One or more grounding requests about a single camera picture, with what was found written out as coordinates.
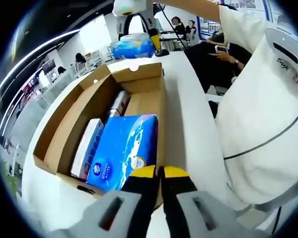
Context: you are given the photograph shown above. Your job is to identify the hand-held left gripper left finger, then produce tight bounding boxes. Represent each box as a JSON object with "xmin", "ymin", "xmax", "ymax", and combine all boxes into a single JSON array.
[{"xmin": 49, "ymin": 164, "xmax": 157, "ymax": 238}]

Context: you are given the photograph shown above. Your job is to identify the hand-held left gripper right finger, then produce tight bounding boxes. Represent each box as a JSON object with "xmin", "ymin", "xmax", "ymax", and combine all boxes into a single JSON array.
[{"xmin": 163, "ymin": 166, "xmax": 272, "ymax": 238}]

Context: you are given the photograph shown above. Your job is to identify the blue wet wipes pack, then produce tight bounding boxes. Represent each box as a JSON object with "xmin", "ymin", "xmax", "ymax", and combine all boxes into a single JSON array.
[{"xmin": 111, "ymin": 32, "xmax": 156, "ymax": 60}]

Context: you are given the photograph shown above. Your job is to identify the blue soft tissue pack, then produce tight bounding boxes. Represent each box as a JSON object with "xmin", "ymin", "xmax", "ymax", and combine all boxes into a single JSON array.
[{"xmin": 85, "ymin": 114, "xmax": 159, "ymax": 192}]

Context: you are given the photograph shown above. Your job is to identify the white blue tissue pack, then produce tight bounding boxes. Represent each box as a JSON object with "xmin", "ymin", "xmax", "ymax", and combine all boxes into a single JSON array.
[{"xmin": 70, "ymin": 118, "xmax": 106, "ymax": 179}]

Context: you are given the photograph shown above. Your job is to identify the silver red tube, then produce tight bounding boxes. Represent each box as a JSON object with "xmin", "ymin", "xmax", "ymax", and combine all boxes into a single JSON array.
[{"xmin": 105, "ymin": 90, "xmax": 132, "ymax": 124}]

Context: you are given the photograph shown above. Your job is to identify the brown cardboard shoe box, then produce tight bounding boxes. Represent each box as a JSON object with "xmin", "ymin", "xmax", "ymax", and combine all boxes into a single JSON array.
[{"xmin": 32, "ymin": 61, "xmax": 168, "ymax": 207}]

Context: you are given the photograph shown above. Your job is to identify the black computer mouse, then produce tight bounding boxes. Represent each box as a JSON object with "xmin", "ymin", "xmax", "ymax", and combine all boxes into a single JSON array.
[{"xmin": 154, "ymin": 49, "xmax": 170, "ymax": 58}]

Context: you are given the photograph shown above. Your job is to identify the white ceiling light strip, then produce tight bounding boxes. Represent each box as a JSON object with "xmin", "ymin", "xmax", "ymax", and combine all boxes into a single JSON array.
[{"xmin": 0, "ymin": 28, "xmax": 81, "ymax": 98}]

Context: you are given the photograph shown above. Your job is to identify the person's white shirt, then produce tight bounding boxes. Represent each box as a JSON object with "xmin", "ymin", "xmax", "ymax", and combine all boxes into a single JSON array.
[{"xmin": 215, "ymin": 4, "xmax": 298, "ymax": 212}]

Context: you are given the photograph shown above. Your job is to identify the white chest device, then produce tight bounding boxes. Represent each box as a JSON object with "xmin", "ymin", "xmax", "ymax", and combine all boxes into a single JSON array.
[{"xmin": 264, "ymin": 27, "xmax": 298, "ymax": 72}]

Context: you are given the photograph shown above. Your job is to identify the blue white wall board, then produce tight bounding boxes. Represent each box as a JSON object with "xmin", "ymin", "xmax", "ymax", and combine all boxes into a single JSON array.
[{"xmin": 198, "ymin": 0, "xmax": 275, "ymax": 41}]

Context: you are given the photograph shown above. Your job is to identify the black device cable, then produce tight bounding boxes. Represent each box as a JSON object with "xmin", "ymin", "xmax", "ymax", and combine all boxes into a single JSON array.
[{"xmin": 223, "ymin": 101, "xmax": 298, "ymax": 160}]

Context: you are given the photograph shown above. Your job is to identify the wall display screen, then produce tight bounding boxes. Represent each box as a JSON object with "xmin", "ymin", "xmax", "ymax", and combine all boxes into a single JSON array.
[{"xmin": 41, "ymin": 59, "xmax": 57, "ymax": 74}]

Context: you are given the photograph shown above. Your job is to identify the black hanging cable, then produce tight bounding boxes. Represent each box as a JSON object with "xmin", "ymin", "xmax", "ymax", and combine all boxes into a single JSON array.
[{"xmin": 273, "ymin": 206, "xmax": 282, "ymax": 233}]

